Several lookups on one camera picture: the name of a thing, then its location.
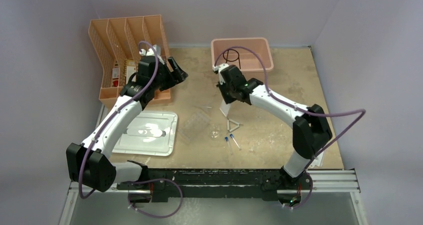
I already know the test tube blue cap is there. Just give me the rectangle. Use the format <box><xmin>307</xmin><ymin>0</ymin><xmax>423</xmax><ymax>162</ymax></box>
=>
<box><xmin>224</xmin><ymin>137</ymin><xmax>233</xmax><ymax>155</ymax></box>
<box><xmin>229</xmin><ymin>134</ymin><xmax>241</xmax><ymax>150</ymax></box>

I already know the clear plastic well plate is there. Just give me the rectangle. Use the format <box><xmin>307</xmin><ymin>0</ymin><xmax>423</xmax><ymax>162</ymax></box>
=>
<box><xmin>178</xmin><ymin>112</ymin><xmax>210</xmax><ymax>142</ymax></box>

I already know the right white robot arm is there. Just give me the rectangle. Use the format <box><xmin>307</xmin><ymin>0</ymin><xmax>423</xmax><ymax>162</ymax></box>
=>
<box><xmin>212</xmin><ymin>63</ymin><xmax>332</xmax><ymax>189</ymax></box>

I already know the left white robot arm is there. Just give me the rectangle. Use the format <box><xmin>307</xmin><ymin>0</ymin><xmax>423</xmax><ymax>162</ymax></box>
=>
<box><xmin>66</xmin><ymin>55</ymin><xmax>188</xmax><ymax>192</ymax></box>

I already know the pink plastic bin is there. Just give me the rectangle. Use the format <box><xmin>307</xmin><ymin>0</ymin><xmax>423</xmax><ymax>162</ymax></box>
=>
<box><xmin>211</xmin><ymin>37</ymin><xmax>274</xmax><ymax>73</ymax></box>

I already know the small clear glass dish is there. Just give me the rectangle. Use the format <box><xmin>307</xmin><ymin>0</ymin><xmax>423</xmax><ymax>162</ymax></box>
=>
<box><xmin>210</xmin><ymin>128</ymin><xmax>221</xmax><ymax>139</ymax></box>

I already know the white red box in organizer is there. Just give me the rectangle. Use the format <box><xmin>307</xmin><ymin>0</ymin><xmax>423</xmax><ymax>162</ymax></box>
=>
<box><xmin>111</xmin><ymin>60</ymin><xmax>137</xmax><ymax>87</ymax></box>

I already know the peach slotted file organizer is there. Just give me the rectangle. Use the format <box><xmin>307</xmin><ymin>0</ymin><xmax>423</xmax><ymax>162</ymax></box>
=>
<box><xmin>88</xmin><ymin>15</ymin><xmax>170</xmax><ymax>109</ymax></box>

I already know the white instruction sheet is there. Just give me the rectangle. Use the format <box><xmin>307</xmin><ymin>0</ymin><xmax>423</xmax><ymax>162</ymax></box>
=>
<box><xmin>309</xmin><ymin>152</ymin><xmax>325</xmax><ymax>168</ymax></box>

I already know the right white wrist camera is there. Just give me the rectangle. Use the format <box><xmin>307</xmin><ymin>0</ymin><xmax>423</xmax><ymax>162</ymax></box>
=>
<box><xmin>212</xmin><ymin>63</ymin><xmax>229</xmax><ymax>85</ymax></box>

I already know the black wire tripod stand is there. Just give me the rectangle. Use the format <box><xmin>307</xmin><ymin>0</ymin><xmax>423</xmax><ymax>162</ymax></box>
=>
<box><xmin>222</xmin><ymin>49</ymin><xmax>241</xmax><ymax>69</ymax></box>

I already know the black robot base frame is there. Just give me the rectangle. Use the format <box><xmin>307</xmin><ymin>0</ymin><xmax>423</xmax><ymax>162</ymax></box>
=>
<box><xmin>117</xmin><ymin>168</ymin><xmax>313</xmax><ymax>206</ymax></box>

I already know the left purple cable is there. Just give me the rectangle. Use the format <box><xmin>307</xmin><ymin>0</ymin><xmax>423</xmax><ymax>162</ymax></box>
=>
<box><xmin>78</xmin><ymin>41</ymin><xmax>184</xmax><ymax>219</ymax></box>

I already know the aluminium rail frame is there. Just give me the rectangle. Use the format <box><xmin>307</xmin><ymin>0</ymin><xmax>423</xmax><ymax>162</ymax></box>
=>
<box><xmin>59</xmin><ymin>102</ymin><xmax>360</xmax><ymax>225</ymax></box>

